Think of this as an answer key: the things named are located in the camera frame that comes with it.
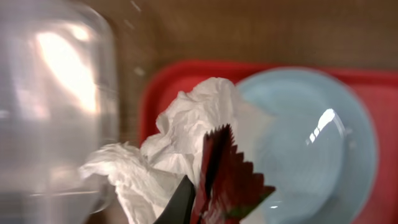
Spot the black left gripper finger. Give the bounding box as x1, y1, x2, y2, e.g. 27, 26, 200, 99
154, 175, 196, 224

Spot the white paper napkin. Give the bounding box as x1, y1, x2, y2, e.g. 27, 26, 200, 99
79, 78, 247, 223

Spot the red candy wrapper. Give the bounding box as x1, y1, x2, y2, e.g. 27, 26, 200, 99
190, 124, 275, 224

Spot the clear plastic waste bin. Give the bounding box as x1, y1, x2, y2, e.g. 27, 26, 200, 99
1, 0, 119, 223

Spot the red plastic tray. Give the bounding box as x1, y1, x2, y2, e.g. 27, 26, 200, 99
139, 60, 397, 224

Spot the light blue plate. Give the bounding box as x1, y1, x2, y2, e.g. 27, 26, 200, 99
238, 67, 378, 223

